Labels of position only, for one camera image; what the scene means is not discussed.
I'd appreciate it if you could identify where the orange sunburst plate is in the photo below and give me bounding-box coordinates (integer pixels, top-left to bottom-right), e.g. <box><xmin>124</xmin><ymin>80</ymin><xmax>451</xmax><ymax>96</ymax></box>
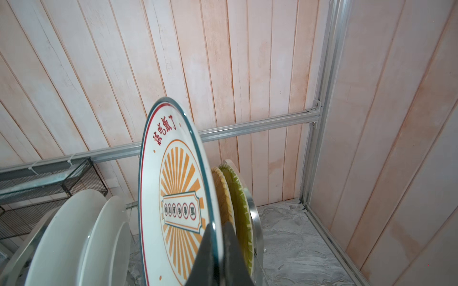
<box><xmin>78</xmin><ymin>197</ymin><xmax>131</xmax><ymax>286</ymax></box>
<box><xmin>138</xmin><ymin>97</ymin><xmax>224</xmax><ymax>286</ymax></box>

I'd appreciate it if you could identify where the stainless steel dish rack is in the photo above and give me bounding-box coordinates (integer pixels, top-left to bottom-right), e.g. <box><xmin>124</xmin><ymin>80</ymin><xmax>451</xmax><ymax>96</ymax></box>
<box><xmin>1</xmin><ymin>158</ymin><xmax>268</xmax><ymax>286</ymax></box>

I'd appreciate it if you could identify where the black mesh wall basket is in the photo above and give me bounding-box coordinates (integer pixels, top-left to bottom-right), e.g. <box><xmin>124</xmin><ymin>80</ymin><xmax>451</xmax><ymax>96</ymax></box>
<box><xmin>1</xmin><ymin>159</ymin><xmax>108</xmax><ymax>240</ymax></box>

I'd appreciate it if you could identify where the white plate with text rim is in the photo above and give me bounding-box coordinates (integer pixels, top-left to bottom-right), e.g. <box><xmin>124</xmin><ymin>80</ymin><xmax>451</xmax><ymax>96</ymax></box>
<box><xmin>25</xmin><ymin>189</ymin><xmax>107</xmax><ymax>286</ymax></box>

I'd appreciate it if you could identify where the yellow green woven plate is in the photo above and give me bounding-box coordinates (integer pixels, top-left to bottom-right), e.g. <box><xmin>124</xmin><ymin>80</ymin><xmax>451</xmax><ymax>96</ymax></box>
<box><xmin>219</xmin><ymin>160</ymin><xmax>255</xmax><ymax>276</ymax></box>

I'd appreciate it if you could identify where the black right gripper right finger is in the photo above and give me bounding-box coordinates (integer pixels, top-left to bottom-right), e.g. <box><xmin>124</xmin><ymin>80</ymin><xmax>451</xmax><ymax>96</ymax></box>
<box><xmin>223</xmin><ymin>222</ymin><xmax>254</xmax><ymax>286</ymax></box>

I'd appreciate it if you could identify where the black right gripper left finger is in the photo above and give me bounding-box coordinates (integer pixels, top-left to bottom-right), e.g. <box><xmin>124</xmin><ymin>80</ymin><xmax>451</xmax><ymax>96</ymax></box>
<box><xmin>186</xmin><ymin>224</ymin><xmax>217</xmax><ymax>286</ymax></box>

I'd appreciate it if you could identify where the orange woven bamboo plate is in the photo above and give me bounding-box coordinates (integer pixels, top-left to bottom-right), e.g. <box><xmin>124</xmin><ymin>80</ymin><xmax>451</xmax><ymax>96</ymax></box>
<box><xmin>211</xmin><ymin>167</ymin><xmax>236</xmax><ymax>232</ymax></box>

